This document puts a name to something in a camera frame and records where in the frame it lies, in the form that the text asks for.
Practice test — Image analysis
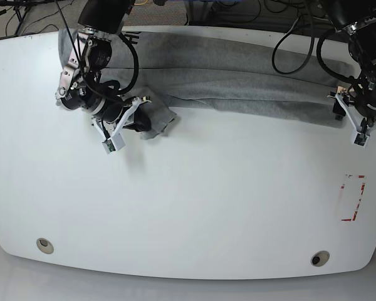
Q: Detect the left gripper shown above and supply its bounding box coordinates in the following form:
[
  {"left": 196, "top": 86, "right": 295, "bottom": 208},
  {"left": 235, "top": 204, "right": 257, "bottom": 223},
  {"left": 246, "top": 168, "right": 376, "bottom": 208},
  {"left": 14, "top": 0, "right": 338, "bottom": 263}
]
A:
[{"left": 328, "top": 87, "right": 376, "bottom": 135}]

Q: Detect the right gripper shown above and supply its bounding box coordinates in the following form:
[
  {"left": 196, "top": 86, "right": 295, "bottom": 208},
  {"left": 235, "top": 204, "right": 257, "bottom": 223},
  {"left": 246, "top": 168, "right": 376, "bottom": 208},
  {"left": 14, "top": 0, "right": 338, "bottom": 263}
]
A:
[{"left": 90, "top": 96, "right": 152, "bottom": 141}]

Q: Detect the grey t-shirt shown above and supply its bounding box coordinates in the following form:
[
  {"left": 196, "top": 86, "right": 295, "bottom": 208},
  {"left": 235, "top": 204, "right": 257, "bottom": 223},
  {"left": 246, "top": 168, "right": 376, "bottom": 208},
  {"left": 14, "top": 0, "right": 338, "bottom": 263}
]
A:
[{"left": 58, "top": 31, "right": 343, "bottom": 140}]

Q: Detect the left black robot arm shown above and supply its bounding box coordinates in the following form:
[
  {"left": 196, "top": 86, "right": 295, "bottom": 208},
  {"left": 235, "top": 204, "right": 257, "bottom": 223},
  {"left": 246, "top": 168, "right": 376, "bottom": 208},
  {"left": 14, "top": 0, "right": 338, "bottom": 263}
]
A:
[{"left": 316, "top": 1, "right": 376, "bottom": 138}]

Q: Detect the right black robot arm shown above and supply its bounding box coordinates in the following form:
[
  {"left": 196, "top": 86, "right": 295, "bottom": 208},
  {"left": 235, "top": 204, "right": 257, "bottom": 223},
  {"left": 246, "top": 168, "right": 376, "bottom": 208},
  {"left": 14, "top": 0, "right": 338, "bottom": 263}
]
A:
[{"left": 56, "top": 1, "right": 152, "bottom": 141}]

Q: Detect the red tape rectangle marking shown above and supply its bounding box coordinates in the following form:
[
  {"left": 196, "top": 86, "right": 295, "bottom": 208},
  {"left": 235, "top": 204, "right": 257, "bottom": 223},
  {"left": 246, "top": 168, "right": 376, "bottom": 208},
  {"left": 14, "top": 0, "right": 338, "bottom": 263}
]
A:
[{"left": 337, "top": 174, "right": 367, "bottom": 222}]

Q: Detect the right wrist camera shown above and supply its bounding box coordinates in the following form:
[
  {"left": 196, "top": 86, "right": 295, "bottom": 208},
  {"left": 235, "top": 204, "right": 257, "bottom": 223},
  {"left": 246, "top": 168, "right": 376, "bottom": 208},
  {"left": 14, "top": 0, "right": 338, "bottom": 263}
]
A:
[{"left": 102, "top": 134, "right": 125, "bottom": 154}]

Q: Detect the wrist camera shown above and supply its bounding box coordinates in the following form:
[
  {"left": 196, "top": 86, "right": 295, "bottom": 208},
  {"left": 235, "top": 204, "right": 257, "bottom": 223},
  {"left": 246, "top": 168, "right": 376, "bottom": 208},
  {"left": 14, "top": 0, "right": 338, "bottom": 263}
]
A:
[
  {"left": 102, "top": 134, "right": 125, "bottom": 154},
  {"left": 352, "top": 131, "right": 370, "bottom": 148}
]

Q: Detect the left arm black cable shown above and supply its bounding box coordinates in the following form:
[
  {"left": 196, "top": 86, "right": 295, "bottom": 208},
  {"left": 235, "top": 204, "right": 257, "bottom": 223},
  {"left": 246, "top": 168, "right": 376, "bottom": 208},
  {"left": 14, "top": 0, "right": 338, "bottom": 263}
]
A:
[{"left": 271, "top": 0, "right": 355, "bottom": 85}]

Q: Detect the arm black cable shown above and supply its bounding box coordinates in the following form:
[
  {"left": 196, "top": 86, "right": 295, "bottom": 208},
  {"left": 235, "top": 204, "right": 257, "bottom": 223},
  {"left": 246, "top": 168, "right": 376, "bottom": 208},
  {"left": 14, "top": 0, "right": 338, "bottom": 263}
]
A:
[
  {"left": 271, "top": 0, "right": 355, "bottom": 85},
  {"left": 55, "top": 0, "right": 140, "bottom": 104}
]

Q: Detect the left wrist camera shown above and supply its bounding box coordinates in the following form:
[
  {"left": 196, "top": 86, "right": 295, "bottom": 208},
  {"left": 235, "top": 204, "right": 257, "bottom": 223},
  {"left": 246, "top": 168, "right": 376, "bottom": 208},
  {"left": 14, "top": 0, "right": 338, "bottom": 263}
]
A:
[{"left": 352, "top": 131, "right": 370, "bottom": 148}]

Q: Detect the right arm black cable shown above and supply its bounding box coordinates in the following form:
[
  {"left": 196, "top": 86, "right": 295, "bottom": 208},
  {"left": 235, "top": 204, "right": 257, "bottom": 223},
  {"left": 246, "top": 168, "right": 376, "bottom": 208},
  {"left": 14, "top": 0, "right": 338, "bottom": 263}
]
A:
[{"left": 55, "top": 0, "right": 140, "bottom": 104}]

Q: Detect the right table cable grommet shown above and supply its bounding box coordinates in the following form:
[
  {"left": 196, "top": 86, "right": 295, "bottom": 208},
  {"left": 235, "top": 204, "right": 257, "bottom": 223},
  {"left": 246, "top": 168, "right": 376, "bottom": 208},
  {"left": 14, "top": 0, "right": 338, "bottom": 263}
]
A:
[{"left": 311, "top": 251, "right": 330, "bottom": 267}]

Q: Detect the table cable grommet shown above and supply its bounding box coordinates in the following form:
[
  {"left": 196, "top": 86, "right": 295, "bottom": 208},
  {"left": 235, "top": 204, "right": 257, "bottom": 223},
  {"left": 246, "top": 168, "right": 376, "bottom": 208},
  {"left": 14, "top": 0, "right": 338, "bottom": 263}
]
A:
[
  {"left": 311, "top": 251, "right": 330, "bottom": 267},
  {"left": 36, "top": 238, "right": 54, "bottom": 255}
]

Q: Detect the left table cable grommet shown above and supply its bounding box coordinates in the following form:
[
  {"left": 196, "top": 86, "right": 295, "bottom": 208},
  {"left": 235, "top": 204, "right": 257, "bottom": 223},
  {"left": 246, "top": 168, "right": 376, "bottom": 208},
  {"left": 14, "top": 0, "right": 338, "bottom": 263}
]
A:
[{"left": 36, "top": 238, "right": 54, "bottom": 255}]

